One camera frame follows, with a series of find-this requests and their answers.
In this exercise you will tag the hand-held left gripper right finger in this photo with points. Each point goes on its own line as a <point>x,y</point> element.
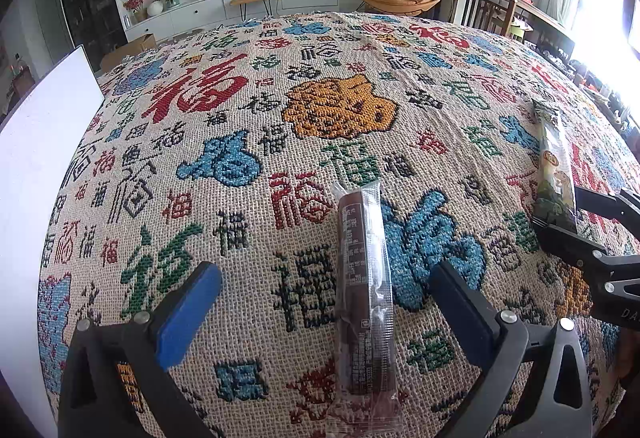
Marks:
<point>465,318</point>

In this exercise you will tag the red flower arrangement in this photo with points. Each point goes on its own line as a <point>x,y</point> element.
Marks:
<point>134,1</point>

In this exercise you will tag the printed woven tablecloth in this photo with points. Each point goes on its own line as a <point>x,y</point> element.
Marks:
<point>250,198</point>

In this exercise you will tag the dark wooden chair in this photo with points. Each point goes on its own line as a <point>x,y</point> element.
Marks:
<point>480,8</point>

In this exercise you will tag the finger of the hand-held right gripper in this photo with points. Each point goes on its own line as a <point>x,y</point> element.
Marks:
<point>605,203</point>
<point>570,243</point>

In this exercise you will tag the brown cardboard box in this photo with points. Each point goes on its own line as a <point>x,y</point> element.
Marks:
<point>135,46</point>

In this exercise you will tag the brown chocolate bar packet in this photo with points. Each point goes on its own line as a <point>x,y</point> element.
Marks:
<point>362,293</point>

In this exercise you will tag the long silver-brown snack packet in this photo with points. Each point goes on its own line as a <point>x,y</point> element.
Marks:
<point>552,158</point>

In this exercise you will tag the round white vase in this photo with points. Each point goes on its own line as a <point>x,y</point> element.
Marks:
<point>155,9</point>

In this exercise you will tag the dark framed window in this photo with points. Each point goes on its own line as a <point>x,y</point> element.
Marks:
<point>607,3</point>

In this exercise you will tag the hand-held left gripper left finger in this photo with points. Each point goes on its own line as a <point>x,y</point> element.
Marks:
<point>185,318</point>

